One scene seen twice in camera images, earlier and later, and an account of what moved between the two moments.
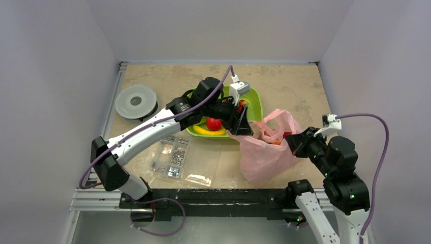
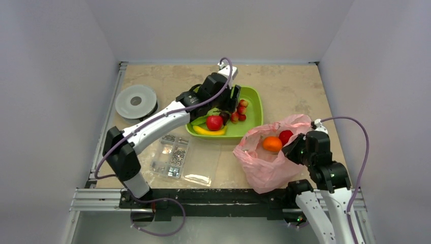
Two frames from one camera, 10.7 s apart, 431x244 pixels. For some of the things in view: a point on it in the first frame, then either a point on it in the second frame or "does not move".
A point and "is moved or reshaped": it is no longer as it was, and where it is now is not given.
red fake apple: [213, 124] does not move
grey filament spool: [136, 102] does not move
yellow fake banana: [202, 131] does not move
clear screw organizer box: [194, 160] does not move
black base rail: [246, 203] does not move
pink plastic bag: [267, 153] is moved or reshaped
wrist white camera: [330, 123] -> [319, 126]
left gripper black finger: [242, 126] -> [236, 98]
